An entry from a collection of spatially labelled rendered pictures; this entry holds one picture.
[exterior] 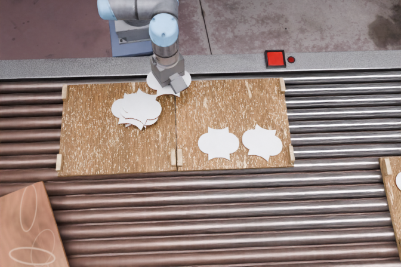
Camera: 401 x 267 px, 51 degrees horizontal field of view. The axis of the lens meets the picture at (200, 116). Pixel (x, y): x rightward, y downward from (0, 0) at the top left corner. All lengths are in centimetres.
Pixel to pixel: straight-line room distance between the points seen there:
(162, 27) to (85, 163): 62
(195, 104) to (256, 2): 158
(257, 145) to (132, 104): 46
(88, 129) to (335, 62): 99
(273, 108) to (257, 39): 132
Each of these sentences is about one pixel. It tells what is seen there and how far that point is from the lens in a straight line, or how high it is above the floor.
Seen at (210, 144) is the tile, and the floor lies 95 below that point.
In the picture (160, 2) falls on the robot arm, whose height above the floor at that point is 142.
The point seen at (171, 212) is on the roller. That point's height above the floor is 92.
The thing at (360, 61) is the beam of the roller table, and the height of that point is 92.
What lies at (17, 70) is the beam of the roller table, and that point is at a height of 92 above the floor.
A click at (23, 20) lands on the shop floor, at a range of 309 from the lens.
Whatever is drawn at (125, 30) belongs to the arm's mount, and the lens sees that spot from 169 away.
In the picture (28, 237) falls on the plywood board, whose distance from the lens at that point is 140.
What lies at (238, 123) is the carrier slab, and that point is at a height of 94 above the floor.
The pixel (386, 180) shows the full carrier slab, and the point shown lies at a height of 94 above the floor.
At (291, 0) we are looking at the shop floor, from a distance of 307.
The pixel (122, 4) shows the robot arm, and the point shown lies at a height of 141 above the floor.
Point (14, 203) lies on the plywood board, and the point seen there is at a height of 104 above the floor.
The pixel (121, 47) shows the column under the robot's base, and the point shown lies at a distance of 176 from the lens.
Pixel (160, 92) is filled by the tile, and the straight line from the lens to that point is 135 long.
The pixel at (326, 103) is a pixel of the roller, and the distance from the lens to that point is 165.
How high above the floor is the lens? 234
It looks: 67 degrees down
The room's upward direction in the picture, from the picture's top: 3 degrees clockwise
